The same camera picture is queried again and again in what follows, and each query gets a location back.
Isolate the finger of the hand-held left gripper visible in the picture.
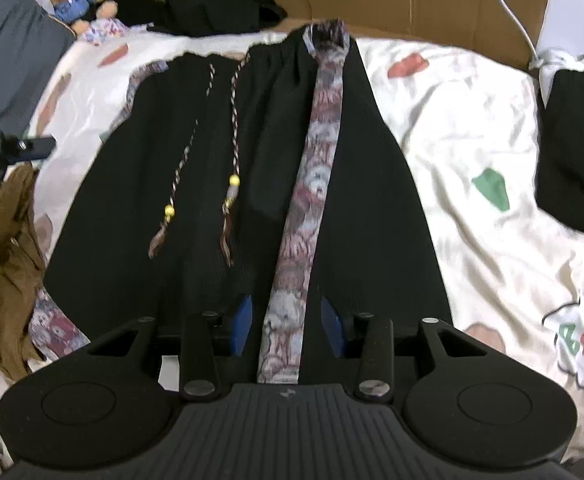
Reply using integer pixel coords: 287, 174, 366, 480
2, 132, 56, 165

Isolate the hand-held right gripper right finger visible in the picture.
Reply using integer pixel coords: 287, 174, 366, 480
320, 296, 497, 403

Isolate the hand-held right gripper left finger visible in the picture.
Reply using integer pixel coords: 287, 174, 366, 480
87, 294, 253, 403

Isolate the black skirt with patterned trim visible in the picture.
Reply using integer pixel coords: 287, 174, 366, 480
29, 19, 452, 383

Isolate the brown cloth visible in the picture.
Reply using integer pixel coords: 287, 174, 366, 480
0, 164, 48, 381

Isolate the doll in floral clothes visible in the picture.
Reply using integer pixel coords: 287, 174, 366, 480
79, 0, 153, 47

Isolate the white cable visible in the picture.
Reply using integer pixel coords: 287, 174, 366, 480
489, 0, 540, 58

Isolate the grey cushion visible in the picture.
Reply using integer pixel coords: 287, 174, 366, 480
0, 0, 75, 133

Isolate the brown cardboard sheet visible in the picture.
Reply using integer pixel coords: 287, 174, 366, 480
108, 0, 552, 72

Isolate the cream bear printed blanket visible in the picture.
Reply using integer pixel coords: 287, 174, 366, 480
0, 30, 584, 466

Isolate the white cloth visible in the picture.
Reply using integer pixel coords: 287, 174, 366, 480
529, 49, 584, 81

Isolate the teddy bear in blue shirt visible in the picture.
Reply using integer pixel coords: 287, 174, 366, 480
49, 0, 109, 36

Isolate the folded black garment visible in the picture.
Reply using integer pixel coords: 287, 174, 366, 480
536, 60, 584, 248

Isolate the crumpled black garment pile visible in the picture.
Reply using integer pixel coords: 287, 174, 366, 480
164, 0, 289, 37

